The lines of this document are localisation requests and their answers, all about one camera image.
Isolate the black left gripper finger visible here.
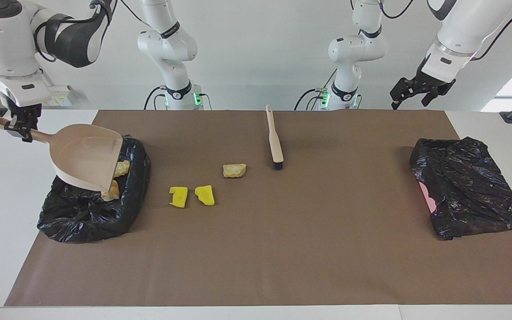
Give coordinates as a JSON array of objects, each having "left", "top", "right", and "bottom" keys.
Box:
[
  {"left": 421, "top": 85, "right": 445, "bottom": 107},
  {"left": 390, "top": 78, "right": 416, "bottom": 110}
]

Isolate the beige plastic dustpan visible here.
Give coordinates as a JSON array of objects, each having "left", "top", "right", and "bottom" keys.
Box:
[{"left": 0, "top": 117, "right": 124, "bottom": 200}]

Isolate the orange striped croissant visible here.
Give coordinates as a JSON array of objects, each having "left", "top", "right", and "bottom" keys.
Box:
[{"left": 103, "top": 179, "right": 121, "bottom": 201}]

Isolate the beige handled black bristle brush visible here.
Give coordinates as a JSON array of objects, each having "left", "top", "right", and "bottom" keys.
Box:
[{"left": 265, "top": 104, "right": 284, "bottom": 171}]

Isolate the notched yellow sponge piece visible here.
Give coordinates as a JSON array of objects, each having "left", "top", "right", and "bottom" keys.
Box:
[{"left": 169, "top": 186, "right": 189, "bottom": 209}]

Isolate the yellow sponge chunk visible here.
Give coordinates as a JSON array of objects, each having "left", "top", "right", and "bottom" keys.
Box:
[{"left": 194, "top": 185, "right": 216, "bottom": 207}]

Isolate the pink bin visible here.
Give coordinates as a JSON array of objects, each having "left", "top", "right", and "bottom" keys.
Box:
[{"left": 419, "top": 181, "right": 438, "bottom": 214}]

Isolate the black plastic trash bag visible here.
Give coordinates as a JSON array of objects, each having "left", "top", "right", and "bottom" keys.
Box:
[
  {"left": 409, "top": 137, "right": 512, "bottom": 241},
  {"left": 37, "top": 135, "right": 152, "bottom": 244}
]

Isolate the brown paper table mat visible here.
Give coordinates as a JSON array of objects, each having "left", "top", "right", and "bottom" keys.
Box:
[{"left": 4, "top": 109, "right": 512, "bottom": 307}]

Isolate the white wall socket box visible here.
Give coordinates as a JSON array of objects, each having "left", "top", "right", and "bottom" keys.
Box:
[{"left": 38, "top": 85, "right": 75, "bottom": 107}]

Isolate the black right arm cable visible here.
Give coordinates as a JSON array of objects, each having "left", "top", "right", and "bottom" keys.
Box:
[{"left": 34, "top": 0, "right": 150, "bottom": 63}]

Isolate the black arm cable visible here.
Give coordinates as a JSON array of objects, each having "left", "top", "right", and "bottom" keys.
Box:
[
  {"left": 34, "top": 0, "right": 150, "bottom": 63},
  {"left": 378, "top": 0, "right": 512, "bottom": 60}
]

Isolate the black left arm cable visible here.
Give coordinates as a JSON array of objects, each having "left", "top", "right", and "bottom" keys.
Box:
[{"left": 378, "top": 0, "right": 512, "bottom": 60}]

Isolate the black left base cable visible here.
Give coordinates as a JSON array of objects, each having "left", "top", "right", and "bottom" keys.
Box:
[{"left": 295, "top": 67, "right": 337, "bottom": 111}]

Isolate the black base cable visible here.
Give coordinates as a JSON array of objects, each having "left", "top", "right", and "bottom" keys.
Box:
[
  {"left": 144, "top": 86, "right": 168, "bottom": 110},
  {"left": 295, "top": 67, "right": 337, "bottom": 111}
]

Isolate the black right base cable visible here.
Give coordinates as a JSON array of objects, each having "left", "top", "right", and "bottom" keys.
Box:
[{"left": 144, "top": 86, "right": 168, "bottom": 110}]

